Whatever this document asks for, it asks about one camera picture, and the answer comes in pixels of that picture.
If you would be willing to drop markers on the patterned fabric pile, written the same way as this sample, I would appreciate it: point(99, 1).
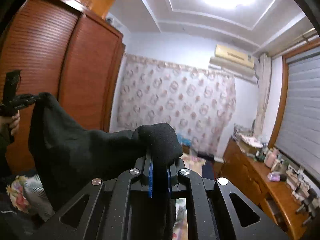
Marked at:
point(240, 130)

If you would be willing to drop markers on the clear plastic storage box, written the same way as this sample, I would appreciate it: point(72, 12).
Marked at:
point(112, 21)

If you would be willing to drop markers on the cardboard box with blue cloth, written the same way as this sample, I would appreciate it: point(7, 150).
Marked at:
point(185, 142)

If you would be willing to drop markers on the small purple pouch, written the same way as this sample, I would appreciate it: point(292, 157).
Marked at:
point(275, 177)

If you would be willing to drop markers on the black printed t-shirt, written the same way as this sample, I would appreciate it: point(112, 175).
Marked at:
point(75, 150)

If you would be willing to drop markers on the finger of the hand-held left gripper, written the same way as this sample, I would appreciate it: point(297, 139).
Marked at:
point(28, 97)
point(26, 104)

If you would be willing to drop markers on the pink bottle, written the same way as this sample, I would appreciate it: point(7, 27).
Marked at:
point(270, 157)

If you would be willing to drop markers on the person's left forearm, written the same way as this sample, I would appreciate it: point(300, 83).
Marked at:
point(3, 150)

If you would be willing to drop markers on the group of small bottles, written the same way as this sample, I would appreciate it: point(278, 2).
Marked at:
point(261, 155)

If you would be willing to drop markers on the long wooden side cabinet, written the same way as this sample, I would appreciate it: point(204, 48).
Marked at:
point(245, 175)

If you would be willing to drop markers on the beige window curtain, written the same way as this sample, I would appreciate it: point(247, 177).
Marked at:
point(263, 92)

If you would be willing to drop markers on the navy bed sheet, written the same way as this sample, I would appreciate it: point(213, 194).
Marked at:
point(208, 171)

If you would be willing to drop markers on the beige wall air conditioner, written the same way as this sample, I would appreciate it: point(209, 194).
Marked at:
point(233, 57)

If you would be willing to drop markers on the person's left hand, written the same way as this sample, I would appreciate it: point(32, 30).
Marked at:
point(14, 124)

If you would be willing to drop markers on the brown slatted wooden wardrobe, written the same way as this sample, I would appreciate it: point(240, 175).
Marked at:
point(87, 67)

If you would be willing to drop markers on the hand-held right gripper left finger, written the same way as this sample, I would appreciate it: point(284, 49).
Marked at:
point(150, 180)

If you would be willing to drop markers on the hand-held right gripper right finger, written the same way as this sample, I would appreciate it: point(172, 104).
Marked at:
point(169, 180)

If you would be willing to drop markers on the open cardboard box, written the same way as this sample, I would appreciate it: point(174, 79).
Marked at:
point(248, 143)

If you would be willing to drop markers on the grey window blind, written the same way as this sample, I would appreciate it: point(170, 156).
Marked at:
point(302, 110)

